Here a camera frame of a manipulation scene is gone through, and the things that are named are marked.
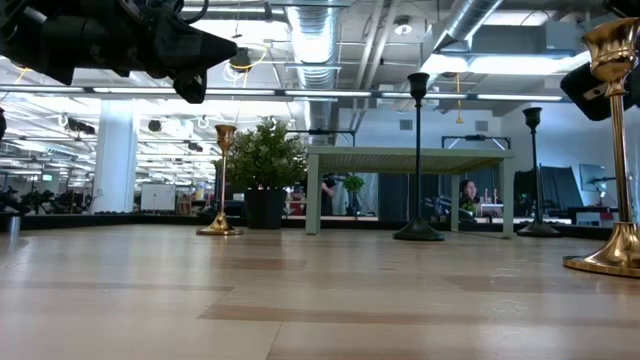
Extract black aluminium table frame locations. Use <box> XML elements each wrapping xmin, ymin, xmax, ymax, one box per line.
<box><xmin>0</xmin><ymin>212</ymin><xmax>640</xmax><ymax>241</ymax></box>

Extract green perforated metal side table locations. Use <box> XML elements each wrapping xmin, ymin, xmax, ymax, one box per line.
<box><xmin>304</xmin><ymin>145</ymin><xmax>516</xmax><ymax>240</ymax></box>

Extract white building column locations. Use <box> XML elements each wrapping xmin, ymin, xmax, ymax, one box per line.
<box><xmin>91</xmin><ymin>99</ymin><xmax>140</xmax><ymax>215</ymax></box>

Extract yellow hanging cable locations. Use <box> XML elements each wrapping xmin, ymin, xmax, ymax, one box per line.
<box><xmin>453</xmin><ymin>73</ymin><xmax>465</xmax><ymax>125</ymax></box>

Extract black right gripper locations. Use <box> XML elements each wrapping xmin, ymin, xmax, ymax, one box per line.
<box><xmin>559</xmin><ymin>0</ymin><xmax>640</xmax><ymax>122</ymax></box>

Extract black candle stick holder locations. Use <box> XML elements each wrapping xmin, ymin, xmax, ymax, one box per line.
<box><xmin>516</xmin><ymin>106</ymin><xmax>562</xmax><ymax>238</ymax></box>
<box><xmin>392</xmin><ymin>72</ymin><xmax>446</xmax><ymax>242</ymax></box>

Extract silver ventilation duct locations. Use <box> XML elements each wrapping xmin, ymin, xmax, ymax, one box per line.
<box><xmin>284</xmin><ymin>0</ymin><xmax>344</xmax><ymax>147</ymax></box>
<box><xmin>433</xmin><ymin>0</ymin><xmax>505</xmax><ymax>51</ymax></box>

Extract small green potted plant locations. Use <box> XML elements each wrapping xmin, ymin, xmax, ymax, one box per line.
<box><xmin>342</xmin><ymin>174</ymin><xmax>366</xmax><ymax>217</ymax></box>

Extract white cabinet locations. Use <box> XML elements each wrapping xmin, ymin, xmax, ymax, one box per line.
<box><xmin>139</xmin><ymin>183</ymin><xmax>177</xmax><ymax>213</ymax></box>

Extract black curtain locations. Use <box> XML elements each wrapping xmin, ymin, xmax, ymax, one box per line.
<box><xmin>513</xmin><ymin>165</ymin><xmax>585</xmax><ymax>219</ymax></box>

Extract green plant in black pot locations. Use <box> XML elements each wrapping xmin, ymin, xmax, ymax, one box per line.
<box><xmin>213</xmin><ymin>117</ymin><xmax>310</xmax><ymax>231</ymax></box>

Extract black ceiling camera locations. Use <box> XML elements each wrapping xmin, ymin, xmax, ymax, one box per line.
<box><xmin>228</xmin><ymin>46</ymin><xmax>253</xmax><ymax>75</ymax></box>

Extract person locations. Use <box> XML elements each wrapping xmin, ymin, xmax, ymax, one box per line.
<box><xmin>319</xmin><ymin>173</ymin><xmax>339</xmax><ymax>217</ymax></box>
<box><xmin>458</xmin><ymin>179</ymin><xmax>484</xmax><ymax>216</ymax></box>

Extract gold candle stick holder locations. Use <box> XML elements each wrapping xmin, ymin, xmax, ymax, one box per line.
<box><xmin>196</xmin><ymin>123</ymin><xmax>245</xmax><ymax>237</ymax></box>
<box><xmin>562</xmin><ymin>18</ymin><xmax>640</xmax><ymax>280</ymax></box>

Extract row of black robot arms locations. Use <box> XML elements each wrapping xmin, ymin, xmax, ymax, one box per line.
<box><xmin>0</xmin><ymin>184</ymin><xmax>94</xmax><ymax>215</ymax></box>

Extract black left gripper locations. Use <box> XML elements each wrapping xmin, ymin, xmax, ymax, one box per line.
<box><xmin>0</xmin><ymin>0</ymin><xmax>240</xmax><ymax>105</ymax></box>

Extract black overhead gantry frame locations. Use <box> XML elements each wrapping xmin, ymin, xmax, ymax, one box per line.
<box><xmin>441</xmin><ymin>133</ymin><xmax>512</xmax><ymax>151</ymax></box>

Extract grey computer monitor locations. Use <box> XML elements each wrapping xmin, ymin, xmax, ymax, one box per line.
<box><xmin>578</xmin><ymin>163</ymin><xmax>609</xmax><ymax>194</ymax></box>

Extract long ceiling light strip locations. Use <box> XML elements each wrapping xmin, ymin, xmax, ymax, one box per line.
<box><xmin>0</xmin><ymin>84</ymin><xmax>566</xmax><ymax>104</ymax></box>

